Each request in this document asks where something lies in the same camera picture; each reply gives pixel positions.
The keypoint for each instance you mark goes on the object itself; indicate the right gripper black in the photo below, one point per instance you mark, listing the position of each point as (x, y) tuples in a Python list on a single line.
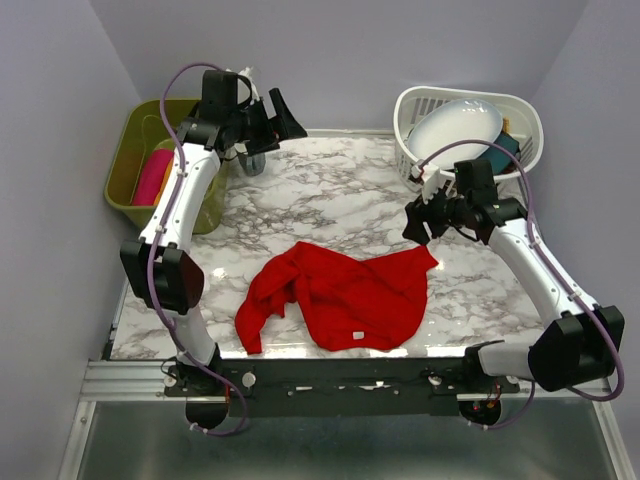
[(417, 212)]

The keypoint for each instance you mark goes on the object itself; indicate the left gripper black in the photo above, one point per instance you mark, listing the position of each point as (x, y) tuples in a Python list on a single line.
[(283, 127)]

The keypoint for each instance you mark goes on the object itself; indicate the red t shirt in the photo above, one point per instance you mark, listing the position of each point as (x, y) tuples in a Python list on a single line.
[(377, 303)]

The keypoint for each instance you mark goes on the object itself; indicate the white plastic dish basket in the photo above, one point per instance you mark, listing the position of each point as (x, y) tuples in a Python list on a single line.
[(520, 120)]

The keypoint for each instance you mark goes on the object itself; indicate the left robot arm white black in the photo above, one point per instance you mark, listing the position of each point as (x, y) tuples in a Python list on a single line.
[(228, 121)]

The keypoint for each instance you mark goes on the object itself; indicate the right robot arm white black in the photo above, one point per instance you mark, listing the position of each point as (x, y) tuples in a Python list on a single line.
[(581, 338)]

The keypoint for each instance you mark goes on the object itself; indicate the grey white mug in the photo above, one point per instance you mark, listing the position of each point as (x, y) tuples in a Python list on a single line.
[(252, 165)]

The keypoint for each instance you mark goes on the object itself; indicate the teal plate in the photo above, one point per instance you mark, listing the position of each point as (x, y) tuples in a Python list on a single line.
[(500, 159)]

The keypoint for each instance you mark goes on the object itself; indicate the white oval plate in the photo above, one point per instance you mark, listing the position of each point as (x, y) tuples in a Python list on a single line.
[(456, 120)]

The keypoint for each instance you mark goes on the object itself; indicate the orange rolled t shirt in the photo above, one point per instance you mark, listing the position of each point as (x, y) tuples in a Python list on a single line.
[(160, 178)]

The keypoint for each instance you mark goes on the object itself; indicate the pink rolled t shirt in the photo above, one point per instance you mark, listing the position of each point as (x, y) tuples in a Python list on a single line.
[(145, 190)]

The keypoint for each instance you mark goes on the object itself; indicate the olive green plastic bin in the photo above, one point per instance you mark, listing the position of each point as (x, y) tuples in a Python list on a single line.
[(143, 134)]

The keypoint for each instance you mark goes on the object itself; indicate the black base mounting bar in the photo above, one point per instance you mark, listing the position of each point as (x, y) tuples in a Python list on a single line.
[(337, 388)]

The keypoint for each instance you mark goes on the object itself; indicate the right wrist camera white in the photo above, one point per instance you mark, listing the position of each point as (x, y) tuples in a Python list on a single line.
[(432, 181)]

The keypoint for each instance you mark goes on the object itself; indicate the aluminium frame rail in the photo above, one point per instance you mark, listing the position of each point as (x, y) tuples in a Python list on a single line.
[(142, 380)]

